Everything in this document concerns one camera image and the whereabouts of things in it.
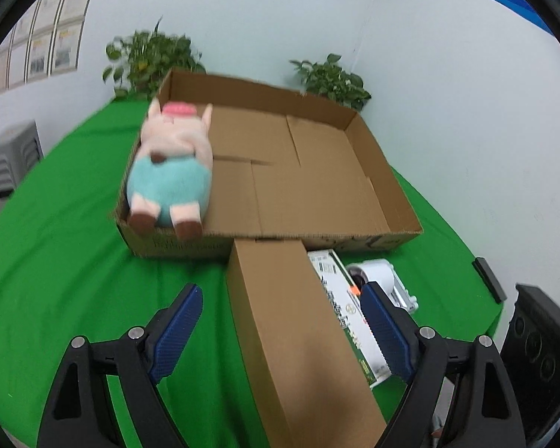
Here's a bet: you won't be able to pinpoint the green white medicine box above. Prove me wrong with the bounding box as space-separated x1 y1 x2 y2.
307 250 391 388

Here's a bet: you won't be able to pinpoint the long brown cardboard box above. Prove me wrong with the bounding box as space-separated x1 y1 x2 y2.
226 240 386 447

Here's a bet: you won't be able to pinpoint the grey plastic stool stack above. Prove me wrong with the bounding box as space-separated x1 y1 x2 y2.
0 120 43 202

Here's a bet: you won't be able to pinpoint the large open cardboard tray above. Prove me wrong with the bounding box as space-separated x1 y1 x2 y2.
115 68 423 258

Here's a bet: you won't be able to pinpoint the right potted green plant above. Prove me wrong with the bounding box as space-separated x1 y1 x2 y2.
289 54 372 112

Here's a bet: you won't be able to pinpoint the pink pig plush toy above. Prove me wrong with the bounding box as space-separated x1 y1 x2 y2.
126 98 213 240

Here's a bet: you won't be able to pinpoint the left potted green plant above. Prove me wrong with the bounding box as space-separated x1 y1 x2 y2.
102 21 206 100

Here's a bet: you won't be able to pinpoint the framed certificates on wall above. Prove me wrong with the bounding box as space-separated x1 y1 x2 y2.
0 0 91 94

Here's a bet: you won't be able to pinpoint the potted green plant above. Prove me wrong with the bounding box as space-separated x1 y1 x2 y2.
102 21 206 100
289 54 372 112

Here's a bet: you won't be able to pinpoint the white hair dryer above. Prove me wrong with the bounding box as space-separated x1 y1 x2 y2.
346 259 419 314

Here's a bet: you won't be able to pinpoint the small black device on table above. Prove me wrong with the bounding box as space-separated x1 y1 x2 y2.
472 257 507 304

